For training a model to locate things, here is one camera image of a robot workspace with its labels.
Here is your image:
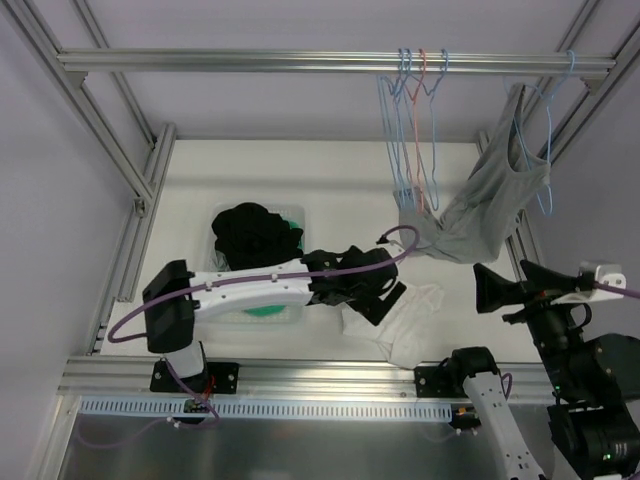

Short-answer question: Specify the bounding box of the left aluminium frame post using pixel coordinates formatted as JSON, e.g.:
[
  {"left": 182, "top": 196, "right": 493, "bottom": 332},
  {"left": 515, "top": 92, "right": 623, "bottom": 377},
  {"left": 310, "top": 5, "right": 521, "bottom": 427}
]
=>
[{"left": 0, "top": 0, "right": 177, "bottom": 301}]

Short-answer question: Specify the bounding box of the blue wire hanger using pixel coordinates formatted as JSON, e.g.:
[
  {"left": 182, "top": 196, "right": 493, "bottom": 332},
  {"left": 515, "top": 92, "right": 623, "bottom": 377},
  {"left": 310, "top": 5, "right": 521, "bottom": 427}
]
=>
[
  {"left": 376, "top": 58, "right": 408, "bottom": 209},
  {"left": 390, "top": 48, "right": 416, "bottom": 206}
]

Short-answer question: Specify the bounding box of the pink wire hanger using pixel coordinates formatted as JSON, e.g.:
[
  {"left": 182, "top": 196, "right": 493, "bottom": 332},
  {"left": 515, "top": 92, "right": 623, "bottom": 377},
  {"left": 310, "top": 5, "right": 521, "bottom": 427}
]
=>
[{"left": 405, "top": 48, "right": 427, "bottom": 213}]

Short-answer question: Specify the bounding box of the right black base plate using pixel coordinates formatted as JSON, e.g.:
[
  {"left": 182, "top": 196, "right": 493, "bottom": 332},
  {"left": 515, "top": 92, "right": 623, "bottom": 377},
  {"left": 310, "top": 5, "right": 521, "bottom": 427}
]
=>
[{"left": 413, "top": 366, "right": 467, "bottom": 399}]

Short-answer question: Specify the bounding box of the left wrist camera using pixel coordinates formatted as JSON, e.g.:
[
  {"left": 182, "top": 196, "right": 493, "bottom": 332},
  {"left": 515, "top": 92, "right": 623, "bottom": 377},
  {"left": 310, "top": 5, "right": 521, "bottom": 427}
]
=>
[{"left": 383, "top": 241, "right": 406, "bottom": 253}]

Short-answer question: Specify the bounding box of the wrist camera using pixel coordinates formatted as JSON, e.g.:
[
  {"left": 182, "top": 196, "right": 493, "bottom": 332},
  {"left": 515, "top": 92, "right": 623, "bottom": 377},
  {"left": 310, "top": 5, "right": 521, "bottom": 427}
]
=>
[
  {"left": 383, "top": 241, "right": 406, "bottom": 253},
  {"left": 551, "top": 261, "right": 627, "bottom": 305}
]

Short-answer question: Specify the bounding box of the aluminium hanging rail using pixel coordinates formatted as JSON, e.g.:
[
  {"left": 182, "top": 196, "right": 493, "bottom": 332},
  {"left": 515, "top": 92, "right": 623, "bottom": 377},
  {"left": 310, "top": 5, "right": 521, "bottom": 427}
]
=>
[{"left": 60, "top": 48, "right": 616, "bottom": 79}]

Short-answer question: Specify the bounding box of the white tank top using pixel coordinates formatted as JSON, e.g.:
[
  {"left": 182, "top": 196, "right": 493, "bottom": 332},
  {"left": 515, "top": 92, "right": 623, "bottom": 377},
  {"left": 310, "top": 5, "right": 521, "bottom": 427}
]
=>
[{"left": 341, "top": 284, "right": 445, "bottom": 369}]

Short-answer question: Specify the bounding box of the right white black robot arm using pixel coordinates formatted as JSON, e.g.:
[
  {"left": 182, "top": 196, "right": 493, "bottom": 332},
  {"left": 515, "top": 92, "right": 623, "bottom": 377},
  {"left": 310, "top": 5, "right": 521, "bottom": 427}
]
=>
[{"left": 442, "top": 260, "right": 639, "bottom": 479}]

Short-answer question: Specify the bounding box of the aluminium front rail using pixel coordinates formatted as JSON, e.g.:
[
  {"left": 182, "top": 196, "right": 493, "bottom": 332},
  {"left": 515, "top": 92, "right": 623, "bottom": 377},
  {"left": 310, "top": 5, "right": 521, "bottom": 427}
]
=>
[{"left": 57, "top": 357, "right": 551, "bottom": 399}]

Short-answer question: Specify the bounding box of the white slotted cable duct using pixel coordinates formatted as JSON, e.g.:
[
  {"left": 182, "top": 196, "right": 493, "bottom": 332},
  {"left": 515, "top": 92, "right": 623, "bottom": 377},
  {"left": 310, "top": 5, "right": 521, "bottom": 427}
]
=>
[{"left": 79, "top": 396, "right": 453, "bottom": 423}]

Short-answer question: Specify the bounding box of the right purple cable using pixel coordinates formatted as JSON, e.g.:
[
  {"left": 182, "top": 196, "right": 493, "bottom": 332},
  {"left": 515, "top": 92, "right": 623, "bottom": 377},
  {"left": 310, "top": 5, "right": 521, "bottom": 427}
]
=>
[{"left": 594, "top": 283, "right": 640, "bottom": 300}]

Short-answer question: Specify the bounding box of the dark grey tank top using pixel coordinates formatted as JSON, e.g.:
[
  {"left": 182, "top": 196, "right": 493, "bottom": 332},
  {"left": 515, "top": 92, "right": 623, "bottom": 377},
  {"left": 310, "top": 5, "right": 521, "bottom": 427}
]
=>
[{"left": 398, "top": 83, "right": 550, "bottom": 264}]

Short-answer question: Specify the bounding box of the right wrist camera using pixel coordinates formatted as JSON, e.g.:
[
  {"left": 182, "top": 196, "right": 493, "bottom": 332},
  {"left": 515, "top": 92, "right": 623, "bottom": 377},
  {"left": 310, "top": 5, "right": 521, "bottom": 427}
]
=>
[{"left": 551, "top": 261, "right": 627, "bottom": 305}]

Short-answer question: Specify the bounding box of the black tank top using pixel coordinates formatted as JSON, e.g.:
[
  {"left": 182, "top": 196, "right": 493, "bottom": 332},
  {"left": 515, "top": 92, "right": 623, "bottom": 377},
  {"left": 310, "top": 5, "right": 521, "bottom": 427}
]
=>
[{"left": 211, "top": 202, "right": 304, "bottom": 271}]

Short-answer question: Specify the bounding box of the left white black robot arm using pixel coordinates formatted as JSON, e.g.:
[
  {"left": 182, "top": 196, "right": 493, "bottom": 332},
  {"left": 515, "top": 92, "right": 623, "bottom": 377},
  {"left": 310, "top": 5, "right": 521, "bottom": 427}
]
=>
[{"left": 142, "top": 245, "right": 408, "bottom": 391}]

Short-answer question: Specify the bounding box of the green tank top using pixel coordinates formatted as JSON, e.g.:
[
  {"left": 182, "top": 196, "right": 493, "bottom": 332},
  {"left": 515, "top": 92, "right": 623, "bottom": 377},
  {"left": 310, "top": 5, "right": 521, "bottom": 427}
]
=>
[{"left": 245, "top": 219, "right": 301, "bottom": 318}]

